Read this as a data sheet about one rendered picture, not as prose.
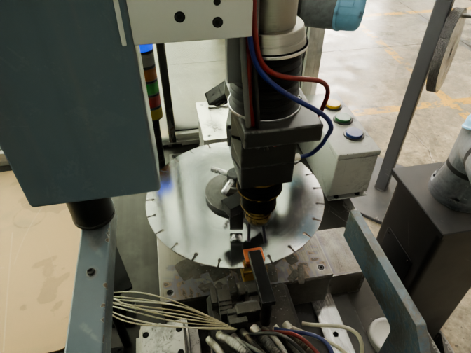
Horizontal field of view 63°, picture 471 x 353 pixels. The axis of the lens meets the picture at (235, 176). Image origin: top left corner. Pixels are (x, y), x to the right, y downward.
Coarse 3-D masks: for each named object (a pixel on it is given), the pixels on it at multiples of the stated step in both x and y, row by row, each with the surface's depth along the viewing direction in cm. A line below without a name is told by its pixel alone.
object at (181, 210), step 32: (192, 160) 80; (224, 160) 80; (160, 192) 73; (192, 192) 73; (288, 192) 73; (320, 192) 73; (160, 224) 67; (192, 224) 67; (224, 224) 67; (288, 224) 67; (192, 256) 62; (224, 256) 62
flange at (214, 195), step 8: (216, 176) 74; (224, 176) 74; (208, 184) 73; (216, 184) 73; (224, 184) 71; (208, 192) 71; (216, 192) 71; (232, 192) 69; (208, 200) 70; (216, 200) 70; (216, 208) 68
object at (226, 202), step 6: (228, 198) 60; (234, 198) 60; (240, 198) 60; (222, 204) 60; (228, 204) 60; (234, 204) 60; (228, 210) 59; (234, 210) 59; (240, 210) 60; (234, 216) 61; (240, 216) 61; (234, 222) 62; (240, 222) 62; (234, 228) 63; (240, 228) 63
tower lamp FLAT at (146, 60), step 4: (152, 52) 78; (144, 56) 77; (148, 56) 78; (152, 56) 79; (144, 60) 78; (148, 60) 78; (152, 60) 79; (144, 64) 78; (148, 64) 79; (152, 64) 79; (144, 68) 79
